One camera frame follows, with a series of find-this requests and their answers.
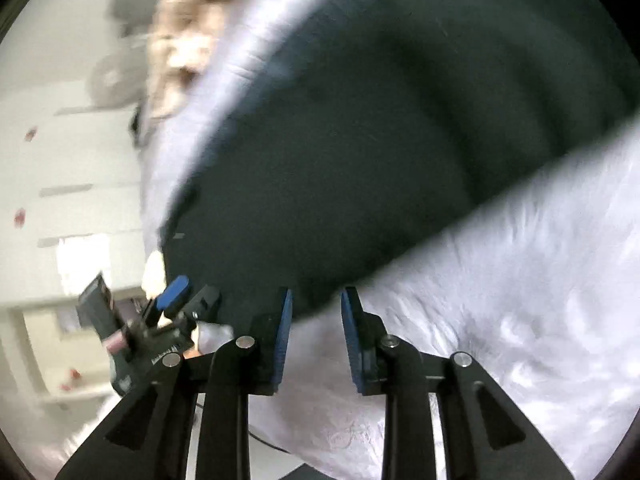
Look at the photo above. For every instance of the black pants with patterned waistband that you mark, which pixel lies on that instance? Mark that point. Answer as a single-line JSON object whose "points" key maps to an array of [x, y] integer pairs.
{"points": [[375, 150]]}

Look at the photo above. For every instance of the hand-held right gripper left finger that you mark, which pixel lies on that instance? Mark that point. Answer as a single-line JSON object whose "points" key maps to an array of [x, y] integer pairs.
{"points": [[285, 340]]}

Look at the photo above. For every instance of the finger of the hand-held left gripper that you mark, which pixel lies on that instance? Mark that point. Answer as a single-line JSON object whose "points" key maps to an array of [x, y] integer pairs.
{"points": [[205, 301], [172, 294]]}

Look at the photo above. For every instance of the cream striped cloth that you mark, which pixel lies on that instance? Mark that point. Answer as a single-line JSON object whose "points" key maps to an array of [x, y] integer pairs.
{"points": [[175, 50]]}

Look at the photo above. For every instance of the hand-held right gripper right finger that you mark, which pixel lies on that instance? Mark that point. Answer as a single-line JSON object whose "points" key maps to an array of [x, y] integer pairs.
{"points": [[352, 340]]}

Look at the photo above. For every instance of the lavender plush blanket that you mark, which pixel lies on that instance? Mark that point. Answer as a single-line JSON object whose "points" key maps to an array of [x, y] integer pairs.
{"points": [[500, 310]]}

